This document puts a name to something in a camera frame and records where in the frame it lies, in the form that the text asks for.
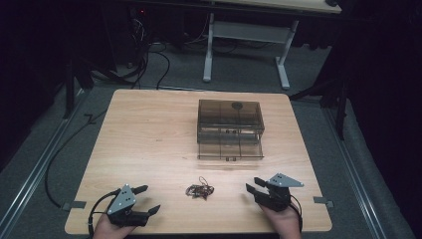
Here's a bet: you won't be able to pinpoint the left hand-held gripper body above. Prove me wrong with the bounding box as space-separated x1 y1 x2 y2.
105 183 150 229

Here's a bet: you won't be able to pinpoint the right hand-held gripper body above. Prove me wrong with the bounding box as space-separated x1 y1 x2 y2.
253 172 306 213

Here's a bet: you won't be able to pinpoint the transparent brown drawer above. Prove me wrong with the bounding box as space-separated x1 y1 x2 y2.
197 138 265 161

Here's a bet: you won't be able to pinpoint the beaded necklace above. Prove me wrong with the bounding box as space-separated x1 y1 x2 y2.
184 175 216 201

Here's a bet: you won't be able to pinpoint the transparent brown drawer cabinet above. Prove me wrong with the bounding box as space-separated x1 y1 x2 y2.
196 98 266 146

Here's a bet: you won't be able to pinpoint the person's right hand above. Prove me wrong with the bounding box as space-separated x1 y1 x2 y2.
258 202 303 239

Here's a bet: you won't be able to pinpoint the person's left hand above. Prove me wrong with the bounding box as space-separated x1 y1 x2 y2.
92 213 137 239

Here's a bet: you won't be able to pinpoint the grey tape strip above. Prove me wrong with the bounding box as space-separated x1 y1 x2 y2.
61 200 88 212
313 195 335 209

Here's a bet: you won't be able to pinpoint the black metal stand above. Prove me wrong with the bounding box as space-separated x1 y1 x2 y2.
62 56 117 120
288 74 351 141

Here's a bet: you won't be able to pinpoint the white-legged desk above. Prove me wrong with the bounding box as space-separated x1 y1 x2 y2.
201 0 343 91

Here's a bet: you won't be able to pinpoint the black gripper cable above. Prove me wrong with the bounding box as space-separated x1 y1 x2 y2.
289 194 305 233
87 187 122 239

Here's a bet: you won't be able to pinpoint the metal floor rail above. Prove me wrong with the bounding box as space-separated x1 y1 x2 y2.
0 89 92 233
322 107 388 239

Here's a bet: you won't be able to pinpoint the black floor cable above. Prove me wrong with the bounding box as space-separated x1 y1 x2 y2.
43 108 109 210

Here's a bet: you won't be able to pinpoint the bundle of black cables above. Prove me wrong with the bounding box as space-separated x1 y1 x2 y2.
120 9 172 92

